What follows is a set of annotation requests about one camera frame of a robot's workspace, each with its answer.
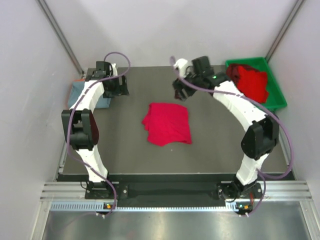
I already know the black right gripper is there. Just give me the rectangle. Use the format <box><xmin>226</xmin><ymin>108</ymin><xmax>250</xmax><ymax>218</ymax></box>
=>
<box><xmin>172</xmin><ymin>68</ymin><xmax>203</xmax><ymax>102</ymax></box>

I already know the crimson red t-shirt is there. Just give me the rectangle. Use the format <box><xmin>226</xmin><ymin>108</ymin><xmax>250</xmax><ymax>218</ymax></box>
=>
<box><xmin>141</xmin><ymin>102</ymin><xmax>192</xmax><ymax>147</ymax></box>

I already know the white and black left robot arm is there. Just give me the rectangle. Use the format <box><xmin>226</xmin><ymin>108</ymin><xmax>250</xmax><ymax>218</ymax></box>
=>
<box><xmin>61</xmin><ymin>74</ymin><xmax>129</xmax><ymax>199</ymax></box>

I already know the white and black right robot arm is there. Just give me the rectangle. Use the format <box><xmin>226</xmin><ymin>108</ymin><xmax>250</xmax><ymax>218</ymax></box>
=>
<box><xmin>172</xmin><ymin>72</ymin><xmax>280</xmax><ymax>198</ymax></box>

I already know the folded orange t-shirt under blue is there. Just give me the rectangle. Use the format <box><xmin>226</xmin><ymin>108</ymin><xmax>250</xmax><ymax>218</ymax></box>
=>
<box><xmin>66</xmin><ymin>78</ymin><xmax>87</xmax><ymax>108</ymax></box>

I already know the folded blue-grey t-shirt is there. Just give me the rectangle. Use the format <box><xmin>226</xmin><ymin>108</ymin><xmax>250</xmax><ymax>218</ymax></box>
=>
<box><xmin>67</xmin><ymin>80</ymin><xmax>111</xmax><ymax>109</ymax></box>

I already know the dark maroon t-shirt in bin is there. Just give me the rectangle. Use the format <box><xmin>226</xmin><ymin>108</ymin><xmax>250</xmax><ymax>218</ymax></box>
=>
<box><xmin>226</xmin><ymin>63</ymin><xmax>258</xmax><ymax>84</ymax></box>

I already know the bright red t-shirt in bin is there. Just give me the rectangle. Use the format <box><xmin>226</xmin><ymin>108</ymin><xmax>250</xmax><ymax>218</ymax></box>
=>
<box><xmin>236</xmin><ymin>65</ymin><xmax>269</xmax><ymax>104</ymax></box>

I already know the green plastic bin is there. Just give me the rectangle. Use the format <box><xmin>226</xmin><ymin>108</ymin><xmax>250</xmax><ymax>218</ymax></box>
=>
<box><xmin>225</xmin><ymin>57</ymin><xmax>287</xmax><ymax>112</ymax></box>

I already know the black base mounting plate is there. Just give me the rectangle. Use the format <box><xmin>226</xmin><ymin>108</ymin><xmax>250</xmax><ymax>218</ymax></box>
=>
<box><xmin>84</xmin><ymin>181</ymin><xmax>262</xmax><ymax>207</ymax></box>

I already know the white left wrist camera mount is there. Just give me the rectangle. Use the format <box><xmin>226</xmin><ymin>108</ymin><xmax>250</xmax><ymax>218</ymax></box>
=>
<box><xmin>109</xmin><ymin>63</ymin><xmax>118</xmax><ymax>77</ymax></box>

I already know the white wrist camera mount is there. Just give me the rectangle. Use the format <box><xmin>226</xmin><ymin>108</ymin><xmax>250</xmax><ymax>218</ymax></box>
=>
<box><xmin>173</xmin><ymin>58</ymin><xmax>191</xmax><ymax>77</ymax></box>
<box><xmin>109</xmin><ymin>63</ymin><xmax>118</xmax><ymax>77</ymax></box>

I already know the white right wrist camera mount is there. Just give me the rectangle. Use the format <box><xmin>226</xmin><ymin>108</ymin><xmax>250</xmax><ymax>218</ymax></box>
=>
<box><xmin>173</xmin><ymin>58</ymin><xmax>191</xmax><ymax>77</ymax></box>

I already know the left aluminium corner post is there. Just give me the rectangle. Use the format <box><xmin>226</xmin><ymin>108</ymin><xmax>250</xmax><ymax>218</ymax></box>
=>
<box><xmin>36</xmin><ymin>0</ymin><xmax>84</xmax><ymax>75</ymax></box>

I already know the aluminium corner post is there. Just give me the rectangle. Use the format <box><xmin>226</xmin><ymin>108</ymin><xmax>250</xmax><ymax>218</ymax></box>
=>
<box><xmin>36</xmin><ymin>0</ymin><xmax>84</xmax><ymax>75</ymax></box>
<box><xmin>265</xmin><ymin>0</ymin><xmax>306</xmax><ymax>63</ymax></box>

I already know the slotted grey cable duct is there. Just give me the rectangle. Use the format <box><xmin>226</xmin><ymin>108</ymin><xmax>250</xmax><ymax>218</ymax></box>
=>
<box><xmin>49</xmin><ymin>201</ymin><xmax>253</xmax><ymax>212</ymax></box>

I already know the aluminium front frame rail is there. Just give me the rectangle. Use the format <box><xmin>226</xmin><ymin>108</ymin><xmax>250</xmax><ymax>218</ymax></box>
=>
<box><xmin>40</xmin><ymin>180</ymin><xmax>312</xmax><ymax>202</ymax></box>

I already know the right aluminium corner post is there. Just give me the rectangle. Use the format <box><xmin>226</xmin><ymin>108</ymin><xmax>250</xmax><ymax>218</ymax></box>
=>
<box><xmin>265</xmin><ymin>0</ymin><xmax>306</xmax><ymax>63</ymax></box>

